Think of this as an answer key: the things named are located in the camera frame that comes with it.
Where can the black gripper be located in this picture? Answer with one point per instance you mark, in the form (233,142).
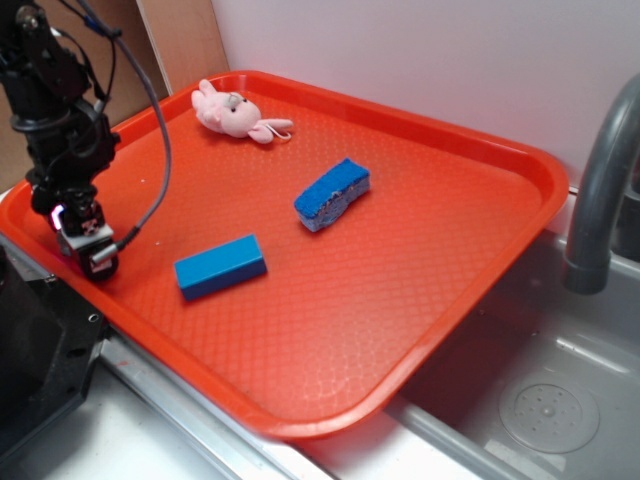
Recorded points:
(68,153)

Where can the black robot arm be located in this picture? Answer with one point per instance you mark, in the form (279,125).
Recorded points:
(40,77)

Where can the brown cardboard panel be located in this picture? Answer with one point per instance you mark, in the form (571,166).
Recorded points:
(175,42)

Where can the pink plush bunny toy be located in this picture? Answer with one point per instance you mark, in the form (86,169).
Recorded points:
(231,114)

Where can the blue rectangular block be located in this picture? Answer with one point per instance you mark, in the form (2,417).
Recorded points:
(220,267)

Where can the red plastic tray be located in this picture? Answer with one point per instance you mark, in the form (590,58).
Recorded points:
(343,316)

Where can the blue scrub sponge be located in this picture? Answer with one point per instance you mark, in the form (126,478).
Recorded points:
(328,197)

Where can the grey plastic sink basin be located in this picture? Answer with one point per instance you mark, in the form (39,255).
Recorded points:
(535,383)

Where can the grey sink faucet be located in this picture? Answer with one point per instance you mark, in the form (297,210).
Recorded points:
(605,218)

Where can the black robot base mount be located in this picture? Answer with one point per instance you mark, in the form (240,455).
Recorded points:
(50,339)

